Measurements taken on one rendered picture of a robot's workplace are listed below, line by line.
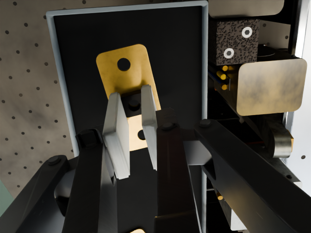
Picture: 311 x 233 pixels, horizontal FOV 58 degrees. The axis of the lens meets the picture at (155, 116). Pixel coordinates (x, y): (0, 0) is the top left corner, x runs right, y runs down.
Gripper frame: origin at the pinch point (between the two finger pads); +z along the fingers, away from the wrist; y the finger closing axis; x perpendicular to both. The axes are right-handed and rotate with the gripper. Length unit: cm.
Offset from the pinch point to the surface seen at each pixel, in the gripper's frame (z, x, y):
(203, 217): 8.9, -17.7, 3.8
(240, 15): 17.5, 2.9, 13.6
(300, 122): 25.4, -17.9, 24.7
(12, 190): 56, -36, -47
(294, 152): 25.5, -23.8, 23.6
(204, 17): 8.9, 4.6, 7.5
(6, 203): 126, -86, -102
